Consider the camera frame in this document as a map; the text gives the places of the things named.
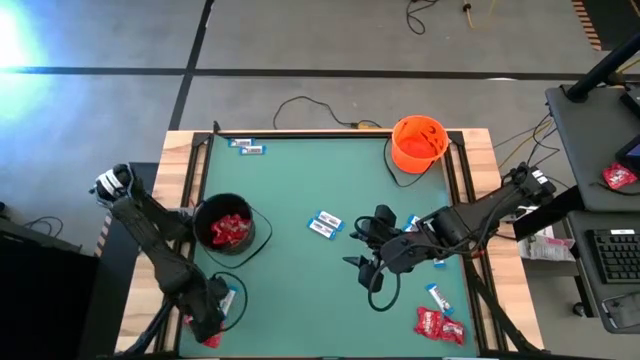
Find grey desk top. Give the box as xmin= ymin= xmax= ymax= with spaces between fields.
xmin=544 ymin=83 xmax=640 ymax=213

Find looped black floor cable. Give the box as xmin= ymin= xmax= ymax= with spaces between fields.
xmin=405 ymin=0 xmax=441 ymax=36

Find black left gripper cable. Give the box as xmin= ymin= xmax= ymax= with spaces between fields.
xmin=209 ymin=271 xmax=249 ymax=332

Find black cabinet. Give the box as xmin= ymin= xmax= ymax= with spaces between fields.
xmin=0 ymin=218 xmax=100 ymax=360

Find black aluminium table frame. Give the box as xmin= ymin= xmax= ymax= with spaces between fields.
xmin=115 ymin=119 xmax=551 ymax=360

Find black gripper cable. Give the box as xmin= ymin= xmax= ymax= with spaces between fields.
xmin=209 ymin=271 xmax=249 ymax=332
xmin=367 ymin=259 xmax=402 ymax=313

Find black panel striped edge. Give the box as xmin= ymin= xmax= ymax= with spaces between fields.
xmin=78 ymin=161 xmax=161 ymax=360

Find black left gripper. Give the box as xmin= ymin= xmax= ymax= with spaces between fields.
xmin=182 ymin=277 xmax=230 ymax=345

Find orange halloween bucket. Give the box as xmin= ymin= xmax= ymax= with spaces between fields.
xmin=382 ymin=115 xmax=450 ymax=189

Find dark tablet screen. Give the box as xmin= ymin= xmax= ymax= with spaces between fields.
xmin=615 ymin=133 xmax=640 ymax=175

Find green table mat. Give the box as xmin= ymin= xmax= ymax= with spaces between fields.
xmin=178 ymin=137 xmax=480 ymax=359

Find black jack-o-lantern halloween bucket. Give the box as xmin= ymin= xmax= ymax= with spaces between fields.
xmin=191 ymin=192 xmax=274 ymax=270

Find black floor cable yellow plug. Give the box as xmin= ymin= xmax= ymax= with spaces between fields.
xmin=272 ymin=95 xmax=384 ymax=131

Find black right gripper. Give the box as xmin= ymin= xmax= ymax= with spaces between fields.
xmin=342 ymin=205 xmax=401 ymax=294

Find clear plastic candy bag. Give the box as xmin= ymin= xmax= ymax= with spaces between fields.
xmin=517 ymin=227 xmax=576 ymax=262

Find dark grey keyboard tray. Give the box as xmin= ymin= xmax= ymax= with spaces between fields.
xmin=567 ymin=209 xmax=640 ymax=335

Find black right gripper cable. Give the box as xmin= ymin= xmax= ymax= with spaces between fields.
xmin=367 ymin=259 xmax=402 ymax=313

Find orange black striped strip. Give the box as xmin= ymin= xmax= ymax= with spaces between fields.
xmin=571 ymin=0 xmax=603 ymax=52

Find black computer keyboard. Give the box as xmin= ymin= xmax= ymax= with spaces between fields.
xmin=591 ymin=228 xmax=640 ymax=286

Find tangled thin floor cables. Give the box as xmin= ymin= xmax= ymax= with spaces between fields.
xmin=492 ymin=112 xmax=574 ymax=194

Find thin black floor cable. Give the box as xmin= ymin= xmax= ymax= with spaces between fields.
xmin=22 ymin=215 xmax=65 ymax=239

